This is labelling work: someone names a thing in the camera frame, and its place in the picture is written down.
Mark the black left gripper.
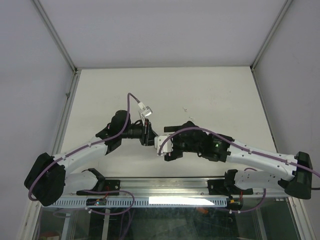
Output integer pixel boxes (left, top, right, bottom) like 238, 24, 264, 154
120, 118, 157, 146

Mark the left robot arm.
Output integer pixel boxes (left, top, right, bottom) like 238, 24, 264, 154
24, 109, 157, 207

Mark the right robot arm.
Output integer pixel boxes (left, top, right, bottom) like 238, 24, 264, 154
155, 121, 313, 200

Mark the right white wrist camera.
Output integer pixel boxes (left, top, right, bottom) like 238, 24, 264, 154
154, 135, 173, 156

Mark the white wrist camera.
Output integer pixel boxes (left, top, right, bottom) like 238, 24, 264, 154
137, 101, 153, 124
154, 135, 173, 156

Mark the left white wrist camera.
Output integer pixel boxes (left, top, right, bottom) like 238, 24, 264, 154
137, 101, 153, 124

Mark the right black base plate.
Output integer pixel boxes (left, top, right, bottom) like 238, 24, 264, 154
207, 179, 254, 196

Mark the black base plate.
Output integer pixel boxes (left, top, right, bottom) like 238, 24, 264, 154
207, 179, 254, 196
76, 178, 121, 196

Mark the white slotted cable duct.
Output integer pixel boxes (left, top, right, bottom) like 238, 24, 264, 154
51, 197, 227, 208

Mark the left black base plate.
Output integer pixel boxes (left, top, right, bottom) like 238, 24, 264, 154
76, 178, 121, 196

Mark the aluminium mounting rail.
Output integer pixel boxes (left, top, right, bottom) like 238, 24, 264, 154
59, 176, 288, 199

